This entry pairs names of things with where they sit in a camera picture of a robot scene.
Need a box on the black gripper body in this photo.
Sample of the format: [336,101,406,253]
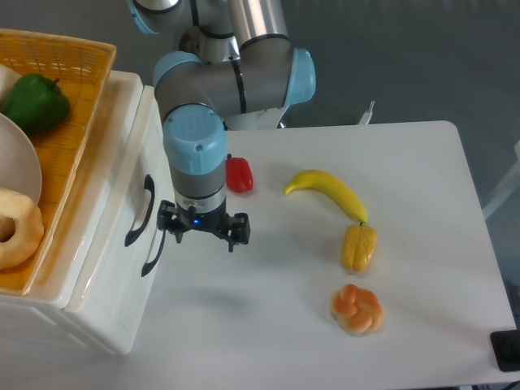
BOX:
[157,200,250,245]

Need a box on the white drawer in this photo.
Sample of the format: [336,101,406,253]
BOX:
[66,86,173,354]

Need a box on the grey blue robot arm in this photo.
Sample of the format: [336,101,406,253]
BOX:
[128,1,316,246]

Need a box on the white drawer cabinet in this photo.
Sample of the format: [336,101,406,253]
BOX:
[0,70,145,356]

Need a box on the red toy bell pepper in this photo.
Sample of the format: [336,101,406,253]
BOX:
[225,154,254,193]

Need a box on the yellow toy banana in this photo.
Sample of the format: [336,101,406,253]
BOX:
[283,169,369,224]

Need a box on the yellow toy bell pepper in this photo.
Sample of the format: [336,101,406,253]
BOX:
[341,224,378,271]

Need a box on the orange knotted bread roll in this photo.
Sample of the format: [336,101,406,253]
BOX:
[330,284,384,336]

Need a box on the beige toy donut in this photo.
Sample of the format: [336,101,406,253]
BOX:
[1,188,45,270]

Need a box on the white plate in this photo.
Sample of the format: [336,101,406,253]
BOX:
[1,115,42,203]

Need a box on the green toy bell pepper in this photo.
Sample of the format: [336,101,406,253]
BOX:
[1,73,71,136]

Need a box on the yellow woven basket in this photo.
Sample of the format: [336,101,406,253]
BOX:
[1,28,117,296]

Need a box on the white toy radish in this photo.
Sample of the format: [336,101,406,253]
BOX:
[0,64,21,103]

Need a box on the black device at edge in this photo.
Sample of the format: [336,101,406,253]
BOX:
[490,330,519,372]

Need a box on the lower drawer black handle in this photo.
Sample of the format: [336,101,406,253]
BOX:
[141,231,166,277]

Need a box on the white cable plug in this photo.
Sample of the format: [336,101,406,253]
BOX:
[357,100,375,126]

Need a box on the white frame at right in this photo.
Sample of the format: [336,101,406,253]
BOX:
[483,141,519,220]

